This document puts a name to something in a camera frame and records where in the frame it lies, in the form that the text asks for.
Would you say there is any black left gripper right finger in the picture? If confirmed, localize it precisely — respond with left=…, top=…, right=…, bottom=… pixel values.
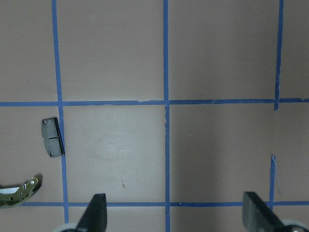
left=242, top=191, right=289, bottom=232

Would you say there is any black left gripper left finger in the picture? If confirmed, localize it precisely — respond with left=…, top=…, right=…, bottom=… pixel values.
left=75, top=193, right=107, bottom=232

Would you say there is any olive brake shoe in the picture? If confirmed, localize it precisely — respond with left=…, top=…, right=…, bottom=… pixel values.
left=0, top=174, right=43, bottom=209

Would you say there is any black brake pad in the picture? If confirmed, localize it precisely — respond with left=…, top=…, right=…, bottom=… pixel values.
left=41, top=117, right=65, bottom=158

